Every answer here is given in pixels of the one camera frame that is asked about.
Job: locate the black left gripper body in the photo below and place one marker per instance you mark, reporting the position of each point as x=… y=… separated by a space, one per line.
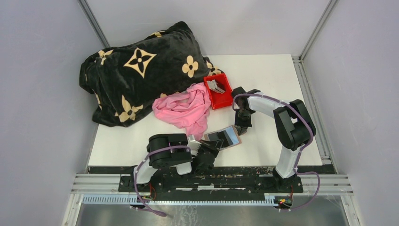
x=206 y=146

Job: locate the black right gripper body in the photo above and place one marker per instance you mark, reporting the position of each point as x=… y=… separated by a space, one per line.
x=243 y=119

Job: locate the red plastic bin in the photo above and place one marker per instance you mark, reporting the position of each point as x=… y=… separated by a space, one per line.
x=219 y=100

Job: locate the tan leather card holder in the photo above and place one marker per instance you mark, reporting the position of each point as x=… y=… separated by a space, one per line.
x=233 y=134

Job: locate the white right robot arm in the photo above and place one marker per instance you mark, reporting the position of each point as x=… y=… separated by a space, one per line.
x=295 y=128

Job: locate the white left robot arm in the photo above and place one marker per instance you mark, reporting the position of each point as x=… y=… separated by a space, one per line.
x=185 y=153

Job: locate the stack of credit cards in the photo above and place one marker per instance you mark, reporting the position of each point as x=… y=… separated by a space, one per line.
x=214 y=86

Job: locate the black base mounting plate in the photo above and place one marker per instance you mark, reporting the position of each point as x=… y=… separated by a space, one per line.
x=217 y=184

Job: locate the pink cloth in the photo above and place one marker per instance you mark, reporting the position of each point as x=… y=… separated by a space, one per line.
x=188 y=110

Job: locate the black floral blanket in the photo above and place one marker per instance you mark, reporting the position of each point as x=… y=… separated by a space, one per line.
x=127 y=79

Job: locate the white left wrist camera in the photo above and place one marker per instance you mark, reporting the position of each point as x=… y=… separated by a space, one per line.
x=193 y=144

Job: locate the aluminium frame rails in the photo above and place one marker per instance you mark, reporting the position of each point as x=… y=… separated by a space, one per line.
x=307 y=185

